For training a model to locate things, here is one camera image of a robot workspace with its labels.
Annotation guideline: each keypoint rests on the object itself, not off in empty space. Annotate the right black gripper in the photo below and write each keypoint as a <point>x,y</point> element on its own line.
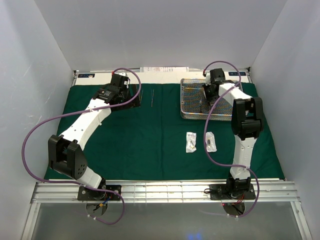
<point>209,98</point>

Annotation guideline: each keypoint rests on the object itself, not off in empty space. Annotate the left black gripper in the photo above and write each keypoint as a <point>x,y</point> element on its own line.
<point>134,91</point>

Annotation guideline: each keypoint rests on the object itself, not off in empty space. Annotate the metal mesh instrument tray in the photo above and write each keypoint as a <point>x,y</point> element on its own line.
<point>191,91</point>

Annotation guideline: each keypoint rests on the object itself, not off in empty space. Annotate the plastic packet printed label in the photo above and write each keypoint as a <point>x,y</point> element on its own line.
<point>191,139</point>

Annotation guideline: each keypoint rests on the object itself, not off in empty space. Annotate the plastic packet black yellow part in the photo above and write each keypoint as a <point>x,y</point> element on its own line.
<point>210,142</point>

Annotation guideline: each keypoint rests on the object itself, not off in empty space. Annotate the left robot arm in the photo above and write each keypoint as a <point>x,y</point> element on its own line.
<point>66,151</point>

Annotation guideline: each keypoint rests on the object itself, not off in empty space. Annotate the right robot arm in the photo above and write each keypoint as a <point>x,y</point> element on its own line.
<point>246,123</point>

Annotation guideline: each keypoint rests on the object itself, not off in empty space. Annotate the right blue label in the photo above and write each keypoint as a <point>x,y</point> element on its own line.
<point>234,73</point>

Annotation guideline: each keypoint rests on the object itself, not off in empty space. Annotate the blue label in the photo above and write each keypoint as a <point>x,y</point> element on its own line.
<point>86,75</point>
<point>234,73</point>

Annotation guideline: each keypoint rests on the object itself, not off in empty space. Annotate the white paper sheet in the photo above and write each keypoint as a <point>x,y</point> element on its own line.
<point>163,69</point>

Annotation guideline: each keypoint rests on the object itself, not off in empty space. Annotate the left blue label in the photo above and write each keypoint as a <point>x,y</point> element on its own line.
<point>86,75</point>

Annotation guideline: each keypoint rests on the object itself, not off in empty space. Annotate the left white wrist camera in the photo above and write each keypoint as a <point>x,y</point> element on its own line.
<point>124,74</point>

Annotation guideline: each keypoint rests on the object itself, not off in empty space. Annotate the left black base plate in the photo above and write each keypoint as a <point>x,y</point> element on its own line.
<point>85,194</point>

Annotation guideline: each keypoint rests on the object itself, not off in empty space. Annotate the aluminium front rail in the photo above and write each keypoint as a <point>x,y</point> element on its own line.
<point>134,192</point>

